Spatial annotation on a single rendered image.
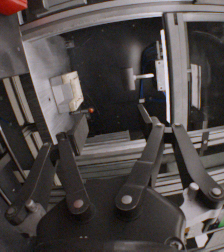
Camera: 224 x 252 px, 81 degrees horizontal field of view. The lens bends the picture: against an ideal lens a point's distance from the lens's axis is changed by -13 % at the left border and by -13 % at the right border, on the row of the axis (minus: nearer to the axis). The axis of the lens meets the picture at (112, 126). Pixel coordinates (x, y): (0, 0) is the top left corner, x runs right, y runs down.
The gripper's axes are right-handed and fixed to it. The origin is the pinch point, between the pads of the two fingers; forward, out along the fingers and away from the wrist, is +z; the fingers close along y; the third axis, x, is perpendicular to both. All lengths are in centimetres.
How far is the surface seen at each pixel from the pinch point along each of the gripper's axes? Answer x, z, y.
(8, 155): -9.5, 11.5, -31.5
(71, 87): 1.2, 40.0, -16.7
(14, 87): 5, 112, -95
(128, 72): 3.0, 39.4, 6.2
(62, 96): -1.5, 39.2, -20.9
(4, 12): 25.1, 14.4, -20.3
